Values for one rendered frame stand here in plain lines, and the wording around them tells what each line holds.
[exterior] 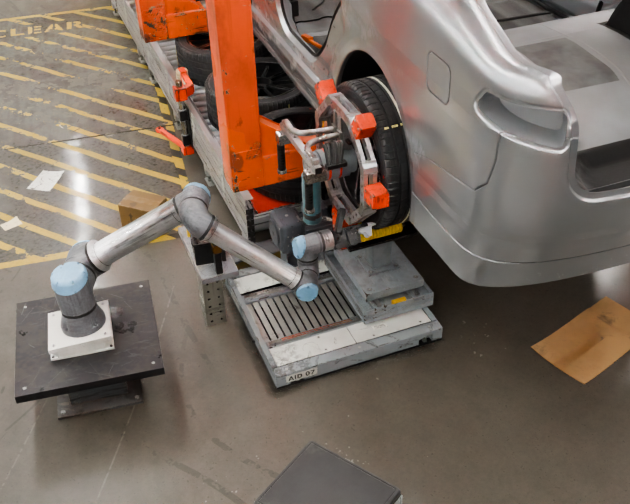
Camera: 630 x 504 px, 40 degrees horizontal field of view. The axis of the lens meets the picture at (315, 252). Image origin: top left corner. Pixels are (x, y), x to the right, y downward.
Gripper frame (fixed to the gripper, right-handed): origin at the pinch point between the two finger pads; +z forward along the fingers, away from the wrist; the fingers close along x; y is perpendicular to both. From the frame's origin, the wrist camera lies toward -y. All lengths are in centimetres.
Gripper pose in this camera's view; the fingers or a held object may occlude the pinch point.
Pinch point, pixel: (372, 223)
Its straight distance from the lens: 376.5
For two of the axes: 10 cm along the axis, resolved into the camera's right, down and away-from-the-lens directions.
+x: 2.4, -1.7, -9.6
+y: 2.8, 9.6, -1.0
